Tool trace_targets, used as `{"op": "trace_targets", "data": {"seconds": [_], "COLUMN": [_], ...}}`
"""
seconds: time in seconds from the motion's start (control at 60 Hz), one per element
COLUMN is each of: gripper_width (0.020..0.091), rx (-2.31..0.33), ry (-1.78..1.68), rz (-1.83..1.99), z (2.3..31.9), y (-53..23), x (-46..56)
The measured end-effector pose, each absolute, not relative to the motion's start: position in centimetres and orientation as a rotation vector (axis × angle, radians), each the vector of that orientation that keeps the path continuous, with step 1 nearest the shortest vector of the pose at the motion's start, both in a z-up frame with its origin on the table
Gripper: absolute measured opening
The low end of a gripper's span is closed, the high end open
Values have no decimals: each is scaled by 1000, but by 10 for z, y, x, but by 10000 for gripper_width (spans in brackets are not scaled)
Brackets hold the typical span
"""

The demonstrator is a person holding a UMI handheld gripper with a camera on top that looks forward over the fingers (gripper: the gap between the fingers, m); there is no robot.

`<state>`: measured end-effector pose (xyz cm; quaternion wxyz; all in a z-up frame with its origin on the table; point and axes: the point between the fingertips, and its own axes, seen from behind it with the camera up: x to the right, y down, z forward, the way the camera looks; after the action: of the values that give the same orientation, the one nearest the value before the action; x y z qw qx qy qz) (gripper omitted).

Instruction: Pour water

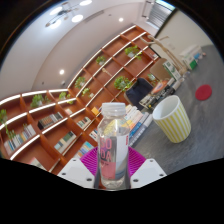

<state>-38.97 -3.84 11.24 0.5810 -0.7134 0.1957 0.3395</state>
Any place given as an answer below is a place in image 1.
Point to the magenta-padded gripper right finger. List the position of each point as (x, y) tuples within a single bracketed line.
[(148, 171)]

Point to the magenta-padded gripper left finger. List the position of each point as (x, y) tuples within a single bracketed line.
[(75, 171)]

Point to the clear plastic water bottle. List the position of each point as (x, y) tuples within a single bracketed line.
[(112, 150)]

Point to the orange wooden shelf unit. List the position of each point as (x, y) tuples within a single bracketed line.
[(50, 136)]

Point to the stack of colourful books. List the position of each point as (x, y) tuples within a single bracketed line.
[(138, 121)]

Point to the yellow striped white cup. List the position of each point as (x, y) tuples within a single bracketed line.
[(175, 125)]

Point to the stack of dark books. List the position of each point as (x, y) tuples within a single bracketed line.
[(156, 93)]

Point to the dark blue office chair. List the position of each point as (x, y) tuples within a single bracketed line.
[(138, 91)]

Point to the flat round red coaster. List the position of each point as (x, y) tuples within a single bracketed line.
[(203, 92)]

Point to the brown chair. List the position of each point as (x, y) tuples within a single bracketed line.
[(158, 68)]

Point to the tall green white carton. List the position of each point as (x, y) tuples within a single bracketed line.
[(171, 70)]

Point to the small green white box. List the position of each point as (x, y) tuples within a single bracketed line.
[(192, 62)]

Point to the wooden artist mannequin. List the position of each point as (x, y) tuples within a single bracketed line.
[(166, 50)]

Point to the branched ceiling light fixture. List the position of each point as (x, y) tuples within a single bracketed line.
[(68, 13)]

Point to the grey window curtain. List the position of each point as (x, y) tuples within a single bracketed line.
[(160, 13)]

